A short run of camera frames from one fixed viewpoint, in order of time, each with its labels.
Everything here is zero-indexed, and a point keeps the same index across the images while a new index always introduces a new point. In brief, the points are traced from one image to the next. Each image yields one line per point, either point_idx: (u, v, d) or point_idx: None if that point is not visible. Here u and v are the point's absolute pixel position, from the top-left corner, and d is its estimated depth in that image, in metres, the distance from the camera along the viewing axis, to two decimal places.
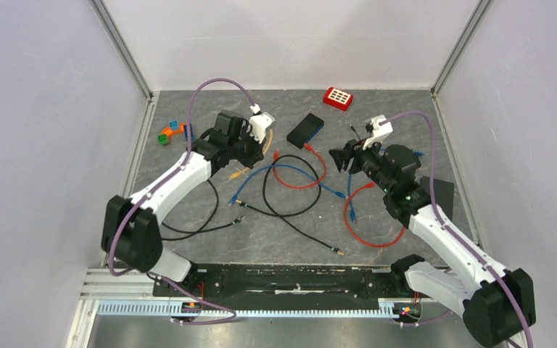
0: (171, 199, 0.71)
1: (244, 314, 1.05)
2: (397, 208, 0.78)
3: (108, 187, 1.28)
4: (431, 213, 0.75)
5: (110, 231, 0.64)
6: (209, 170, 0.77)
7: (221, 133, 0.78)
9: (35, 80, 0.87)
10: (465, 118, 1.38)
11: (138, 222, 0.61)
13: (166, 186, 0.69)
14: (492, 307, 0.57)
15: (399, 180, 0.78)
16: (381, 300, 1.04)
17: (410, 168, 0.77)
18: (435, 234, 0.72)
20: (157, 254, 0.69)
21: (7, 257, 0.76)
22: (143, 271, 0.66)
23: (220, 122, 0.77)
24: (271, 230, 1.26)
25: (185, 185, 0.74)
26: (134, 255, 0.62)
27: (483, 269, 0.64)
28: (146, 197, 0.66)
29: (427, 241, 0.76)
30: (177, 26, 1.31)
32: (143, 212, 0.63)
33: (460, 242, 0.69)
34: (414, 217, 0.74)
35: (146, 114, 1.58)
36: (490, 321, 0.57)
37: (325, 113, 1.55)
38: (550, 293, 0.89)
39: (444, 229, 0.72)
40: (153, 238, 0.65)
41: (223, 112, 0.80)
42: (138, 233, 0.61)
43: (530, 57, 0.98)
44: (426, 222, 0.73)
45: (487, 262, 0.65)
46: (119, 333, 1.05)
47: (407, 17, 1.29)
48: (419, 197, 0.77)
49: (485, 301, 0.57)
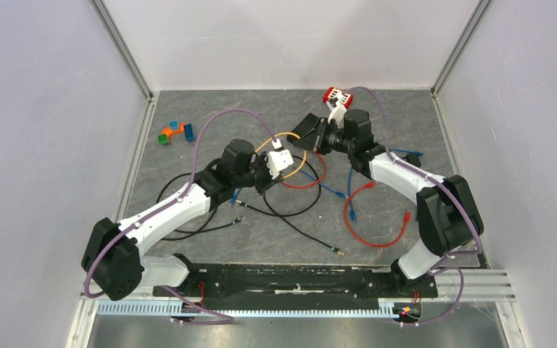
0: (160, 230, 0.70)
1: (244, 314, 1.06)
2: (360, 163, 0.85)
3: (108, 187, 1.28)
4: (384, 156, 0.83)
5: (91, 251, 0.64)
6: (207, 204, 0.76)
7: (227, 167, 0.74)
9: (35, 80, 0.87)
10: (465, 118, 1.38)
11: (120, 250, 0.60)
13: (157, 218, 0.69)
14: (432, 204, 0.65)
15: (360, 138, 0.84)
16: (381, 300, 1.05)
17: (366, 125, 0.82)
18: (388, 170, 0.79)
20: (135, 283, 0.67)
21: (6, 257, 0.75)
22: (116, 297, 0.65)
23: (228, 155, 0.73)
24: (271, 230, 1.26)
25: (178, 220, 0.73)
26: (109, 282, 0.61)
27: (425, 180, 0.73)
28: (134, 226, 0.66)
29: (385, 181, 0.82)
30: (176, 26, 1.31)
32: (128, 242, 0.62)
33: (406, 167, 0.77)
34: (372, 162, 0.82)
35: (146, 114, 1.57)
36: (435, 220, 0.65)
37: (325, 113, 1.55)
38: (550, 291, 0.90)
39: (395, 164, 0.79)
40: (133, 269, 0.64)
41: (234, 142, 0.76)
42: (117, 261, 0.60)
43: (530, 57, 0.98)
44: (381, 162, 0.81)
45: (427, 175, 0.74)
46: (118, 333, 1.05)
47: (407, 17, 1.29)
48: (377, 150, 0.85)
49: (426, 199, 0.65)
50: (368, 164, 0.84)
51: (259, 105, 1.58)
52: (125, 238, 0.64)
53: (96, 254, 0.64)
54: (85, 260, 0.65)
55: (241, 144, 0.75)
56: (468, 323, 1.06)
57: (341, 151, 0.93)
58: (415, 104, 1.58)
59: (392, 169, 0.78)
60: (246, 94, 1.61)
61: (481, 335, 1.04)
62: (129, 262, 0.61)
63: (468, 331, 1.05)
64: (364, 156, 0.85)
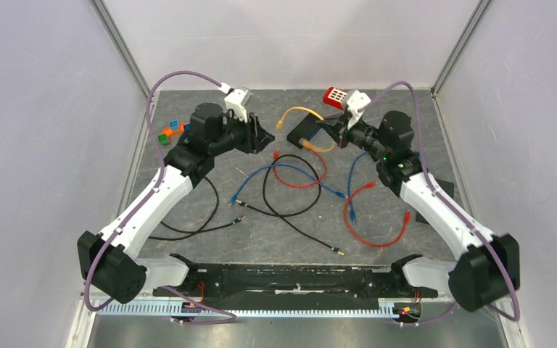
0: (146, 227, 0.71)
1: (245, 313, 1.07)
2: (390, 176, 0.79)
3: (109, 187, 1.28)
4: (421, 180, 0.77)
5: (85, 266, 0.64)
6: (188, 184, 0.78)
7: (198, 138, 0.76)
9: (35, 80, 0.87)
10: (465, 118, 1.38)
11: (111, 259, 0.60)
13: (138, 217, 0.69)
14: (478, 270, 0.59)
15: (397, 148, 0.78)
16: (381, 300, 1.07)
17: (408, 137, 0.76)
18: (426, 201, 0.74)
20: (141, 283, 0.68)
21: (6, 257, 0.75)
22: (126, 301, 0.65)
23: (198, 125, 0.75)
24: (271, 230, 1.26)
25: (159, 211, 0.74)
26: (113, 290, 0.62)
27: (471, 233, 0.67)
28: (117, 233, 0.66)
29: (417, 207, 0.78)
30: (177, 26, 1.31)
32: (115, 250, 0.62)
33: (450, 207, 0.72)
34: (405, 183, 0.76)
35: (147, 114, 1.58)
36: (475, 280, 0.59)
37: (326, 113, 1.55)
38: (550, 291, 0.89)
39: (435, 196, 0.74)
40: (132, 273, 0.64)
41: (196, 109, 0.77)
42: (112, 269, 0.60)
43: (530, 57, 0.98)
44: (417, 189, 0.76)
45: (475, 226, 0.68)
46: (118, 333, 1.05)
47: (407, 17, 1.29)
48: (412, 166, 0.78)
49: (471, 262, 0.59)
50: (399, 181, 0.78)
51: (259, 105, 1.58)
52: (112, 246, 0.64)
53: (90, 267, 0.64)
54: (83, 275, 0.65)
55: (207, 109, 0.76)
56: (468, 323, 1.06)
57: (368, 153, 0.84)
58: (415, 104, 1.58)
59: (431, 202, 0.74)
60: None
61: (481, 335, 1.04)
62: (123, 268, 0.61)
63: (469, 331, 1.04)
64: (395, 170, 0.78)
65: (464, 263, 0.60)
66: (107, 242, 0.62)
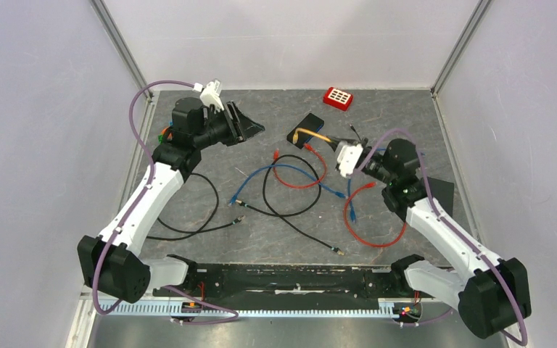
0: (144, 225, 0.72)
1: (246, 313, 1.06)
2: (396, 202, 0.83)
3: (108, 187, 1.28)
4: (426, 205, 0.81)
5: (88, 270, 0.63)
6: (179, 177, 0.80)
7: (183, 132, 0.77)
9: (35, 80, 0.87)
10: (465, 118, 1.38)
11: (114, 258, 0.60)
13: (135, 214, 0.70)
14: (487, 296, 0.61)
15: (402, 175, 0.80)
16: (381, 300, 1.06)
17: (412, 164, 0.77)
18: (431, 225, 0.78)
20: (146, 280, 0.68)
21: (6, 257, 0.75)
22: (136, 299, 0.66)
23: (179, 118, 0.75)
24: (271, 230, 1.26)
25: (154, 207, 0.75)
26: (122, 288, 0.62)
27: (478, 258, 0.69)
28: (117, 231, 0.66)
29: (423, 231, 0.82)
30: (177, 26, 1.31)
32: (118, 249, 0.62)
33: (455, 233, 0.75)
34: (411, 209, 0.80)
35: (146, 114, 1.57)
36: (484, 308, 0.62)
37: (325, 113, 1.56)
38: (550, 291, 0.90)
39: (440, 220, 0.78)
40: (138, 270, 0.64)
41: (176, 105, 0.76)
42: (116, 270, 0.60)
43: (530, 57, 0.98)
44: (422, 214, 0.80)
45: (481, 251, 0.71)
46: (118, 333, 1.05)
47: (407, 17, 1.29)
48: (416, 191, 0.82)
49: (479, 288, 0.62)
50: (405, 207, 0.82)
51: (259, 105, 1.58)
52: (114, 246, 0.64)
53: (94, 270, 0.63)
54: (88, 280, 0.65)
55: (186, 103, 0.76)
56: None
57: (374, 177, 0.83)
58: (415, 104, 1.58)
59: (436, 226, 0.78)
60: (246, 94, 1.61)
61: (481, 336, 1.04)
62: (129, 264, 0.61)
63: (468, 331, 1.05)
64: (401, 197, 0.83)
65: (473, 289, 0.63)
66: (109, 241, 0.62)
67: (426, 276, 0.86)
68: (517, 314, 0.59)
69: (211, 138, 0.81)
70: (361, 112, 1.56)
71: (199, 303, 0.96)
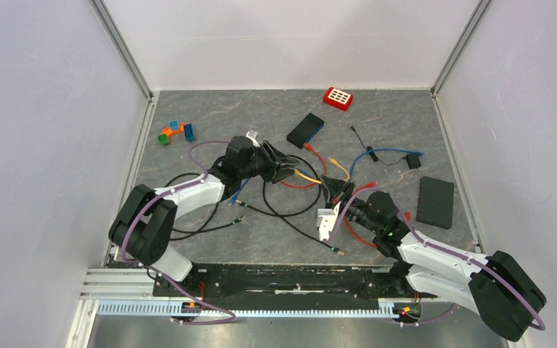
0: (186, 204, 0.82)
1: (244, 314, 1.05)
2: (388, 249, 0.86)
3: (109, 186, 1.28)
4: (410, 238, 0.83)
5: (127, 215, 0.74)
6: (219, 196, 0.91)
7: (232, 162, 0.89)
9: (35, 80, 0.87)
10: (465, 118, 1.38)
11: (161, 209, 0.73)
13: (188, 189, 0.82)
14: (489, 293, 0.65)
15: (386, 225, 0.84)
16: (381, 300, 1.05)
17: (394, 214, 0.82)
18: (420, 254, 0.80)
20: (160, 253, 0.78)
21: (4, 257, 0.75)
22: (146, 263, 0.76)
23: (231, 152, 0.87)
24: (272, 230, 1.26)
25: (201, 197, 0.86)
26: (148, 241, 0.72)
27: (468, 264, 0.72)
28: (170, 191, 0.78)
29: (416, 262, 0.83)
30: (176, 26, 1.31)
32: (167, 202, 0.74)
33: (440, 249, 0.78)
34: (400, 247, 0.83)
35: (146, 114, 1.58)
36: (498, 307, 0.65)
37: (325, 113, 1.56)
38: (548, 291, 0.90)
39: (427, 246, 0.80)
40: (164, 235, 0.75)
41: (233, 140, 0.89)
42: (149, 229, 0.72)
43: (530, 58, 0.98)
44: (410, 246, 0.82)
45: (468, 257, 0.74)
46: (119, 333, 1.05)
47: (406, 18, 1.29)
48: (399, 231, 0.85)
49: (479, 289, 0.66)
50: (397, 250, 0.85)
51: (259, 105, 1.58)
52: (163, 199, 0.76)
53: (131, 217, 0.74)
54: (116, 224, 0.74)
55: (240, 141, 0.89)
56: (468, 323, 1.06)
57: (361, 222, 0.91)
58: (415, 104, 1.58)
59: (426, 252, 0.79)
60: (246, 94, 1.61)
61: (481, 336, 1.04)
62: (162, 230, 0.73)
63: (468, 331, 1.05)
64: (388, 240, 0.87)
65: (476, 293, 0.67)
66: (159, 196, 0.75)
67: (431, 279, 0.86)
68: (524, 302, 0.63)
69: (252, 171, 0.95)
70: (361, 112, 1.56)
71: (199, 301, 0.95)
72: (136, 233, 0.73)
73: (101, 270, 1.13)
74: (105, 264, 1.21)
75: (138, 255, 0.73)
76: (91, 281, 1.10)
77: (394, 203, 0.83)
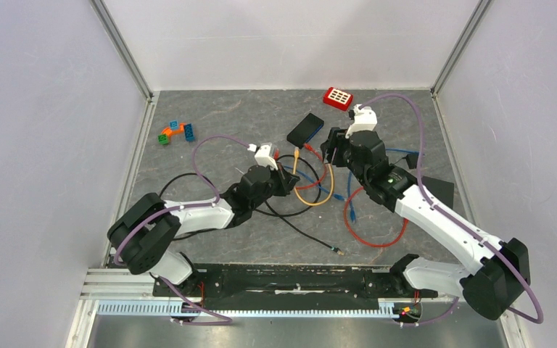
0: (190, 223, 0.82)
1: (244, 314, 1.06)
2: (381, 193, 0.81)
3: (109, 186, 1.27)
4: (416, 193, 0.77)
5: (130, 219, 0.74)
6: (228, 221, 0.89)
7: (244, 193, 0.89)
9: (35, 80, 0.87)
10: (465, 118, 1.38)
11: (164, 222, 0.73)
13: (199, 209, 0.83)
14: (497, 284, 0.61)
15: (373, 163, 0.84)
16: (381, 300, 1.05)
17: (378, 148, 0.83)
18: (423, 214, 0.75)
20: (151, 264, 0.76)
21: (5, 257, 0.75)
22: (134, 272, 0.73)
23: (246, 184, 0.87)
24: (272, 230, 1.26)
25: (204, 221, 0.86)
26: (141, 251, 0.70)
27: (481, 245, 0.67)
28: (179, 208, 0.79)
29: (415, 221, 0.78)
30: (175, 27, 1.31)
32: (171, 217, 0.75)
33: (452, 219, 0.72)
34: (401, 201, 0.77)
35: (146, 114, 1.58)
36: (494, 295, 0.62)
37: (325, 112, 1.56)
38: (550, 291, 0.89)
39: (434, 209, 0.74)
40: (160, 249, 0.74)
41: (253, 168, 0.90)
42: (146, 239, 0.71)
43: (530, 57, 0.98)
44: (414, 204, 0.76)
45: (483, 238, 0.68)
46: (119, 333, 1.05)
47: (406, 19, 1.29)
48: (402, 179, 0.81)
49: (489, 278, 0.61)
50: (393, 197, 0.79)
51: (259, 105, 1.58)
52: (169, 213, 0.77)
53: (133, 222, 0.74)
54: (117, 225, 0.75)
55: (256, 173, 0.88)
56: (468, 323, 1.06)
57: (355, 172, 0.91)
58: (415, 104, 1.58)
59: (431, 217, 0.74)
60: (246, 94, 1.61)
61: (481, 335, 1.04)
62: (158, 243, 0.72)
63: (468, 331, 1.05)
64: (385, 187, 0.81)
65: (481, 279, 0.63)
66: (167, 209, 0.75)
67: (426, 272, 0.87)
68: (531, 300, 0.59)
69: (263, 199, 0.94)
70: None
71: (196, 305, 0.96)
72: (133, 239, 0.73)
73: (101, 270, 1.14)
74: (105, 264, 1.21)
75: (129, 262, 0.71)
76: (91, 281, 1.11)
77: (377, 138, 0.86)
